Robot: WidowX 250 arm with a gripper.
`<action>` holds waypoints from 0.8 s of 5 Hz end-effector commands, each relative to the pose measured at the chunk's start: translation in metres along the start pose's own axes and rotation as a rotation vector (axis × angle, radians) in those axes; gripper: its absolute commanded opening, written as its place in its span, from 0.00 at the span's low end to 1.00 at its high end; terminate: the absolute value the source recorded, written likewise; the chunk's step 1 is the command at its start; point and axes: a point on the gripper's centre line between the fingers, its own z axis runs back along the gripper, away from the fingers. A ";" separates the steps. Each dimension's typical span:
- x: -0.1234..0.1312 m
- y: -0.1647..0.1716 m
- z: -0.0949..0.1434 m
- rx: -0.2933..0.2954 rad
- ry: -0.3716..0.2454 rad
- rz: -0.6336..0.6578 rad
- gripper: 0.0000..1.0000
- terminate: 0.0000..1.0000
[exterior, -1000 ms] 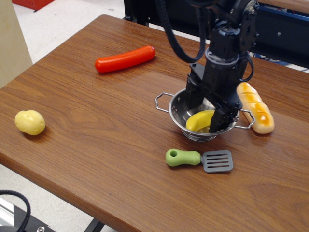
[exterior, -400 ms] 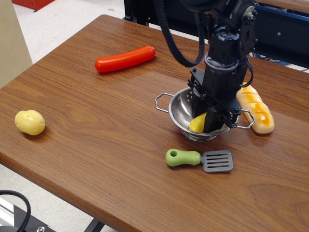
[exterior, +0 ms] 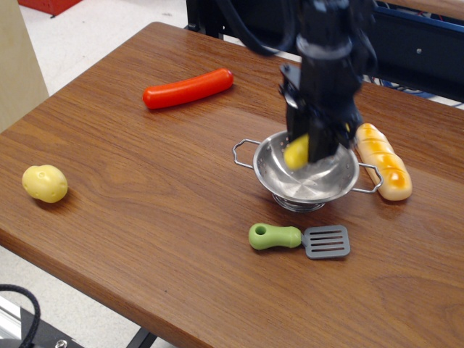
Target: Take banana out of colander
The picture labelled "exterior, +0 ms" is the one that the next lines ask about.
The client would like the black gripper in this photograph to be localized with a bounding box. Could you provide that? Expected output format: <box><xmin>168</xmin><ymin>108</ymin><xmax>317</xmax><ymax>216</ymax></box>
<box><xmin>280</xmin><ymin>34</ymin><xmax>365</xmax><ymax>163</ymax></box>

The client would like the yellow toy banana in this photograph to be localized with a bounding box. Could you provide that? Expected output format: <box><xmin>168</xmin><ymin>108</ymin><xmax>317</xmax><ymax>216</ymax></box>
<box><xmin>283</xmin><ymin>123</ymin><xmax>353</xmax><ymax>170</ymax></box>

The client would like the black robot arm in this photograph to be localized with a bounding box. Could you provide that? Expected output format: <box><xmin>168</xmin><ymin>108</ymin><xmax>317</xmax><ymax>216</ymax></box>
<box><xmin>281</xmin><ymin>1</ymin><xmax>377</xmax><ymax>163</ymax></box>

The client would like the steel colander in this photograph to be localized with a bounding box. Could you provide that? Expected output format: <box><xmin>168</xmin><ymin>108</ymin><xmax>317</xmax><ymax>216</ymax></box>
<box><xmin>232</xmin><ymin>131</ymin><xmax>384</xmax><ymax>212</ymax></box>

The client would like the toy bread loaf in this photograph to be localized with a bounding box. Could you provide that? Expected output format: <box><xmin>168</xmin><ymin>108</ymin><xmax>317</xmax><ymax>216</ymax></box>
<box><xmin>356</xmin><ymin>123</ymin><xmax>413</xmax><ymax>202</ymax></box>

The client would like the red toy sausage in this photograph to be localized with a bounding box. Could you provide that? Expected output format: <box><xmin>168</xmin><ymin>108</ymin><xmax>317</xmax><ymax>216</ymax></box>
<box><xmin>142</xmin><ymin>68</ymin><xmax>233</xmax><ymax>109</ymax></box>

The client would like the yellow toy potato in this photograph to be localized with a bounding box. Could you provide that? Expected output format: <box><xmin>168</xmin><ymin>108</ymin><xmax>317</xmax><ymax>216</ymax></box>
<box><xmin>22</xmin><ymin>165</ymin><xmax>68</xmax><ymax>203</ymax></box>

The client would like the red box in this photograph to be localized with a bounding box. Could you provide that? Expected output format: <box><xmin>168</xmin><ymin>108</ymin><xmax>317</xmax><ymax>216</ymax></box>
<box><xmin>18</xmin><ymin>0</ymin><xmax>81</xmax><ymax>16</ymax></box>

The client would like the beige cabinet panel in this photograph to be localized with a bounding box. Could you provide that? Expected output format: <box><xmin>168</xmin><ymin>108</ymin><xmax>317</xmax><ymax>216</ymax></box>
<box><xmin>1</xmin><ymin>1</ymin><xmax>49</xmax><ymax>131</ymax></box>

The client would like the green handled grey spatula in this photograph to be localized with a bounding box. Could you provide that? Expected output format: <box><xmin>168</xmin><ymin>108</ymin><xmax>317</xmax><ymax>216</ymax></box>
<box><xmin>248</xmin><ymin>223</ymin><xmax>351</xmax><ymax>260</ymax></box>

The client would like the blue cable bundle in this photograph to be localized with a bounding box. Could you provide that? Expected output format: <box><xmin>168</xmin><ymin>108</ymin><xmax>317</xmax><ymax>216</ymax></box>
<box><xmin>365</xmin><ymin>68</ymin><xmax>464</xmax><ymax>109</ymax></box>

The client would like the black metal frame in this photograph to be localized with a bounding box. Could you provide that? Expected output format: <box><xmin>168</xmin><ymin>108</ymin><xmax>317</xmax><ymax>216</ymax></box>
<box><xmin>186</xmin><ymin>1</ymin><xmax>463</xmax><ymax>101</ymax></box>

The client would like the black braided cable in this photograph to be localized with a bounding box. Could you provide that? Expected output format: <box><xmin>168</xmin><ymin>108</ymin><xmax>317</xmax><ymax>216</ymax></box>
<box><xmin>215</xmin><ymin>0</ymin><xmax>302</xmax><ymax>57</ymax></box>

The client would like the black base bracket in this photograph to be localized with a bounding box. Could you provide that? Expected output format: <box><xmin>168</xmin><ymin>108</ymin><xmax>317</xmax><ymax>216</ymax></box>
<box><xmin>1</xmin><ymin>297</ymin><xmax>157</xmax><ymax>348</ymax></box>

